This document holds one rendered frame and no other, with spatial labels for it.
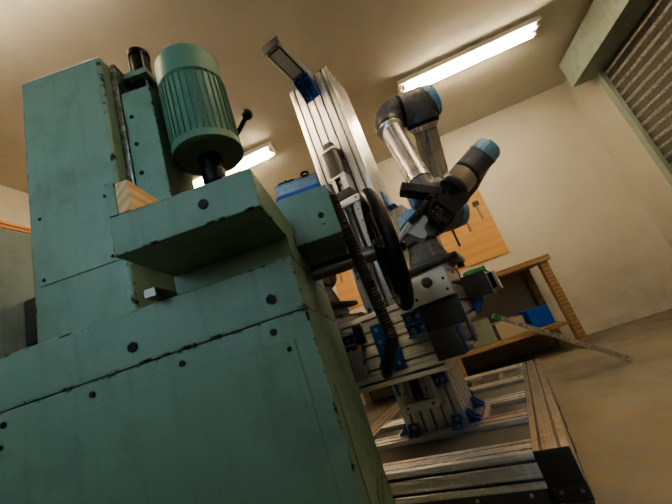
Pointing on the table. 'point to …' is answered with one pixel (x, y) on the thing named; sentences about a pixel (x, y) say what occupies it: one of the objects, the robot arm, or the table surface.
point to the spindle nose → (211, 166)
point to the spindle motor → (196, 107)
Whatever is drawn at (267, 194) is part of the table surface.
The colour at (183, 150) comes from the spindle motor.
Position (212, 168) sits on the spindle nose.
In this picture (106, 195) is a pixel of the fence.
